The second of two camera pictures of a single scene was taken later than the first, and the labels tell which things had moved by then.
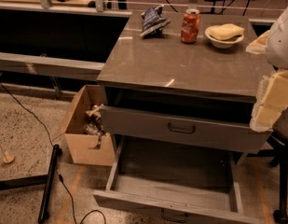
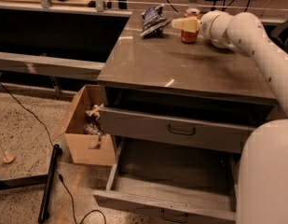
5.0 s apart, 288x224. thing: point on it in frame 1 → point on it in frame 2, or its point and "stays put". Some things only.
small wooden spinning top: [8, 159] stays put
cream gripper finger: [274, 96] → [212, 25]
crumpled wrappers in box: [93, 121] stays put
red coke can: [190, 25] stays put
